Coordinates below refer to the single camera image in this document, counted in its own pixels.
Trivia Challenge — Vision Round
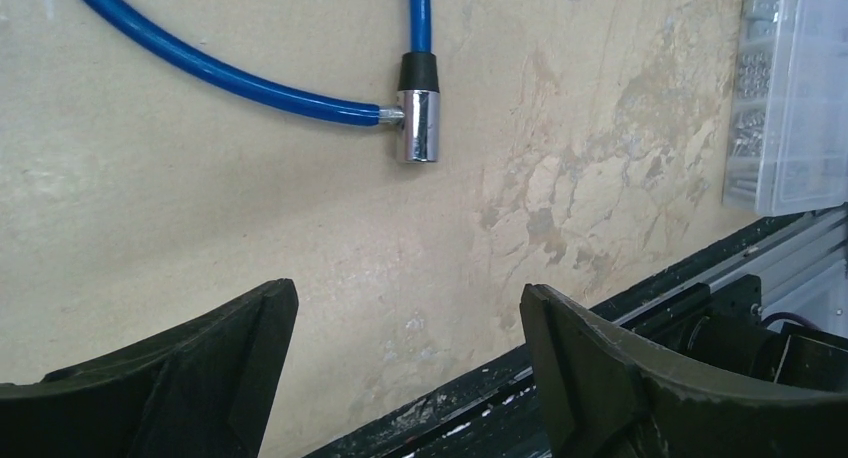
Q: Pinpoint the blue cable lock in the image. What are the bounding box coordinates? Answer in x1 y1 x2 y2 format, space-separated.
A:
82 0 440 163

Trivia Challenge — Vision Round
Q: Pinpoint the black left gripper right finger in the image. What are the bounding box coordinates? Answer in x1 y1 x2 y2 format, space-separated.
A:
520 285 847 457

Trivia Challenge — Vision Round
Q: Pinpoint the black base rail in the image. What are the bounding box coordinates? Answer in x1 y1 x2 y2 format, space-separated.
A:
304 213 848 458

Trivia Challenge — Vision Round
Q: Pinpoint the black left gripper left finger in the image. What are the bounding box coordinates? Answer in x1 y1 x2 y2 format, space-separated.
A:
1 279 298 457

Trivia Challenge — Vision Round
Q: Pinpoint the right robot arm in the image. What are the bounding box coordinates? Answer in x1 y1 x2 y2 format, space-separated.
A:
624 275 847 393

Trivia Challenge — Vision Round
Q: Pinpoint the aluminium frame rail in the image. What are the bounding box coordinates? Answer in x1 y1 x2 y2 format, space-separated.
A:
592 207 847 325

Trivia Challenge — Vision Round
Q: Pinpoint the clear plastic parts box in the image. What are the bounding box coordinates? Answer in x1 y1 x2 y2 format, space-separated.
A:
722 0 847 217

